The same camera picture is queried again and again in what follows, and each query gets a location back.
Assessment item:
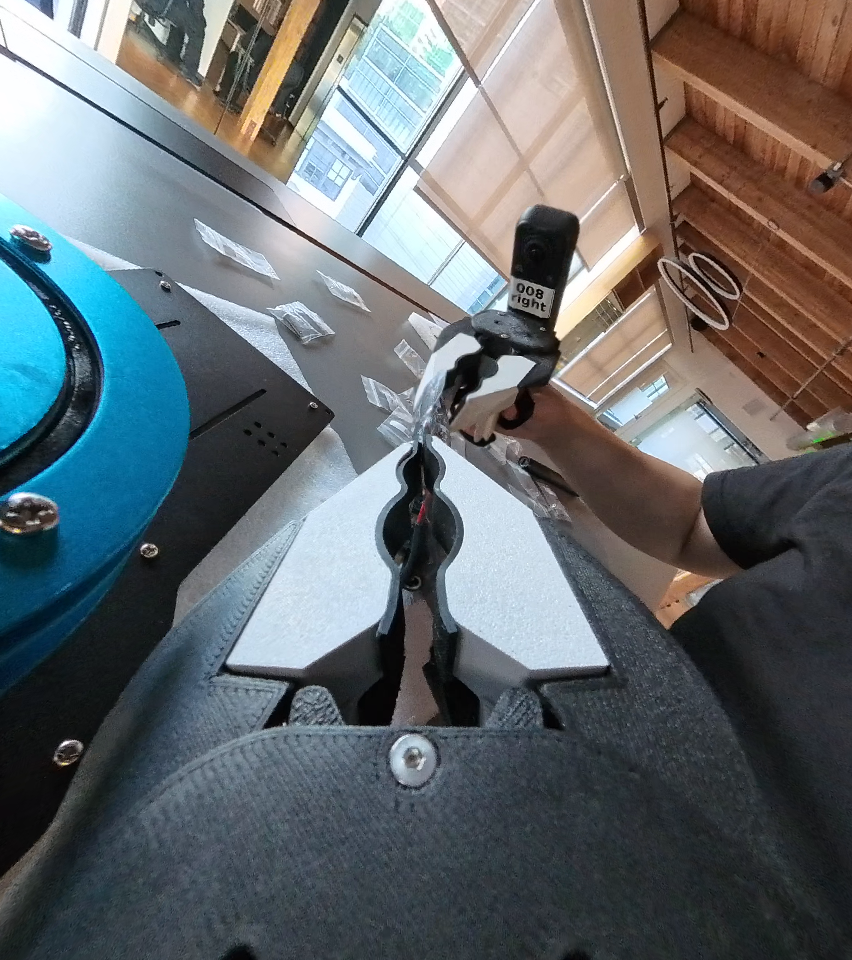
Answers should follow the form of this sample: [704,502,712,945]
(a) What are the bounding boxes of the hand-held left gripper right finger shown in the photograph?
[429,443,611,699]

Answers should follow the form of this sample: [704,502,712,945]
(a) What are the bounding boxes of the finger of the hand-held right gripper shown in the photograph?
[456,348,538,447]
[413,330,482,439]

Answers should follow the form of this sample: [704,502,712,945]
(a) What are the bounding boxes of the blue toy robot arm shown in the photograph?
[0,156,193,730]

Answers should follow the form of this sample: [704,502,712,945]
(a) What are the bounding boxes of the ring ceiling lamp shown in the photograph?
[657,246,746,336]

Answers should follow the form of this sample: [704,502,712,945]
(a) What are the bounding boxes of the black metal base plate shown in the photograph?
[0,264,338,925]

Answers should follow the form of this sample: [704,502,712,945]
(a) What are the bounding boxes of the dark parts bag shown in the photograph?
[387,360,466,724]

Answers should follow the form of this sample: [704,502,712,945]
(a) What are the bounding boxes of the scattered small clear zip bags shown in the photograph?
[0,117,577,529]

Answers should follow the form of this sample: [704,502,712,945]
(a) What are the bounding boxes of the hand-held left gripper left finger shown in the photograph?
[225,443,416,699]

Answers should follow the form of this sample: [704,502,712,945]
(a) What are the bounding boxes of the person's right hand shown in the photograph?
[462,381,584,454]

